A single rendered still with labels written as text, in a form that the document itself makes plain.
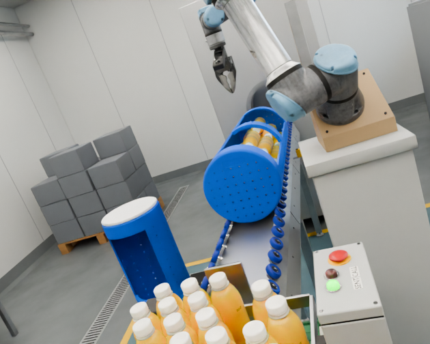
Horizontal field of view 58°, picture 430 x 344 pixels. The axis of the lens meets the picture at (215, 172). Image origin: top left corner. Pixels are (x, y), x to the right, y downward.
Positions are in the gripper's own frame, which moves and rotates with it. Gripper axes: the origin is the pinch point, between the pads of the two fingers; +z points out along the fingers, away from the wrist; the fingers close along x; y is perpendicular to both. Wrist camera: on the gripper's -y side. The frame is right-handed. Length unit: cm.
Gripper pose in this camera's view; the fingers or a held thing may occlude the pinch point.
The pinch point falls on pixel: (231, 90)
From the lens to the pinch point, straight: 170.6
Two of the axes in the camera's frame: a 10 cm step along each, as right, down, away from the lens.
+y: 2.0, -3.3, 9.2
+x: -9.2, 2.6, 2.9
